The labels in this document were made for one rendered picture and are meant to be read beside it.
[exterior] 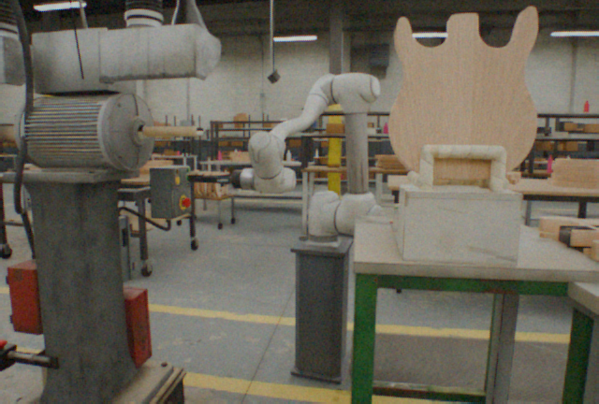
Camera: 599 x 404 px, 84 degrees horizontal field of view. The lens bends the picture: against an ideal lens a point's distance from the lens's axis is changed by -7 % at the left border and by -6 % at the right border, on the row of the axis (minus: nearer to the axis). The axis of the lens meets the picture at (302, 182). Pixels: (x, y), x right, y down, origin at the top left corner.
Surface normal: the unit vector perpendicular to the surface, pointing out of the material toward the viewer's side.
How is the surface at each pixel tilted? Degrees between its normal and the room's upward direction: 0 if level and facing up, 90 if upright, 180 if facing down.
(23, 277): 90
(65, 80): 90
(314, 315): 90
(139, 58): 90
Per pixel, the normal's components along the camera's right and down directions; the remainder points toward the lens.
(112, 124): 0.80, 0.00
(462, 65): -0.18, 0.11
